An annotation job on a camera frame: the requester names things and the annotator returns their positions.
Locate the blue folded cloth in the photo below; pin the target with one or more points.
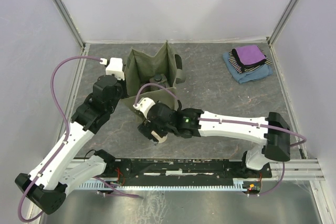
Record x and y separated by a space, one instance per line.
257 74

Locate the clear bottle yellow label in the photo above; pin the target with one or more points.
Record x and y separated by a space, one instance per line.
160 79

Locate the striped folded cloth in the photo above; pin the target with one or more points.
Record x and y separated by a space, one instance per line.
242 69

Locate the purple folded cloth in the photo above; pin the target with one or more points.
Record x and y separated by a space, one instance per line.
248 55

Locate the aluminium frame rail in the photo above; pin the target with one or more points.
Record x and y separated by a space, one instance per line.
300 169

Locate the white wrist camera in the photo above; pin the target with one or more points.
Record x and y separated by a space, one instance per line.
114 67
144 105

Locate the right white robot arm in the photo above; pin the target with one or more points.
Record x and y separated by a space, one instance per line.
269 134

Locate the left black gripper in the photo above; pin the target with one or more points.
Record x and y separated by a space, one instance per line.
124 93

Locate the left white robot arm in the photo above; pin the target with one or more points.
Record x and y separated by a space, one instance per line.
48 184

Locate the olive green canvas bag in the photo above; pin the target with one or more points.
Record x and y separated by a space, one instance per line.
140 67

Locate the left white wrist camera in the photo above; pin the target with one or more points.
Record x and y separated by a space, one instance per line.
114 67

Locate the cream round jar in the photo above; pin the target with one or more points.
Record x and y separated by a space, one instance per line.
157 138

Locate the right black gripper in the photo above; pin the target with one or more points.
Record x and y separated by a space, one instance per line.
146 128

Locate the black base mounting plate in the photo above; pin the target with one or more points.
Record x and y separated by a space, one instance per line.
173 181

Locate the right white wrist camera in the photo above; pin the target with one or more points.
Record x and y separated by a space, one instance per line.
144 105

